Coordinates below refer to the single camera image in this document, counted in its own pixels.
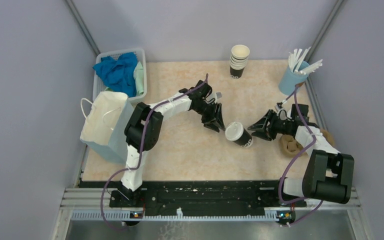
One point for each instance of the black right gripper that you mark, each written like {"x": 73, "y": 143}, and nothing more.
{"x": 261, "y": 125}

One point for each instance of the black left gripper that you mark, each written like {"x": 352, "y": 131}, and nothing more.
{"x": 209, "y": 122}

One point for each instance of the translucent plastic cup lid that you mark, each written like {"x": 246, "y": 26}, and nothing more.
{"x": 234, "y": 131}

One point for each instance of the stack of paper cups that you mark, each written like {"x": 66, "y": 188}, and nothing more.
{"x": 238, "y": 60}

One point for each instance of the light blue paper bag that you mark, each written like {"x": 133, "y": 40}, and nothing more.
{"x": 104, "y": 127}

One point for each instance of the single black paper cup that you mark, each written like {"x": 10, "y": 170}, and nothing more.
{"x": 245, "y": 139}

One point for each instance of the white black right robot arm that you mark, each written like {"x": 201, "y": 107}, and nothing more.
{"x": 329, "y": 173}

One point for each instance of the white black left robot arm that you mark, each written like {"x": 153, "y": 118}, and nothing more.
{"x": 143, "y": 129}

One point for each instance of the brown pulp cup carrier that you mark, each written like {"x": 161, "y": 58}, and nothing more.
{"x": 290, "y": 147}

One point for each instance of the blue straw holder cup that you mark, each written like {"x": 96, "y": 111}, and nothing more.
{"x": 289, "y": 80}

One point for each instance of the white wrapped straws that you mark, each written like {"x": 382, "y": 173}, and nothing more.
{"x": 296, "y": 60}

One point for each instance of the blue cloth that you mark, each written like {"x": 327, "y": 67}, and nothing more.
{"x": 118, "y": 74}

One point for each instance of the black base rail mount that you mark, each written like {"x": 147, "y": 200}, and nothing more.
{"x": 196, "y": 201}

